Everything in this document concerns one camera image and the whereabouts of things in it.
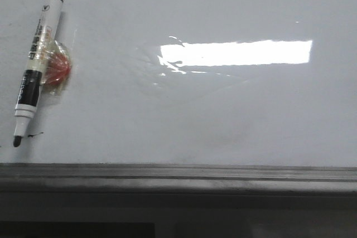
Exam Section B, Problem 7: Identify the white whiteboard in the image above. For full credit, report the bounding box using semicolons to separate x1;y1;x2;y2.
1;0;356;167

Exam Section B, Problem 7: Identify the black white whiteboard marker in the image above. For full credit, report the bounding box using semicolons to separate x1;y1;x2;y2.
13;0;64;148

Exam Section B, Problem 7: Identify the grey aluminium whiteboard tray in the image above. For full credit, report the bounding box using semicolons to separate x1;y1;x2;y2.
1;163;356;195

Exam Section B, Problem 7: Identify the clear adhesive tape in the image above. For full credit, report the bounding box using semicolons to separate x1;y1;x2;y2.
37;11;74;105

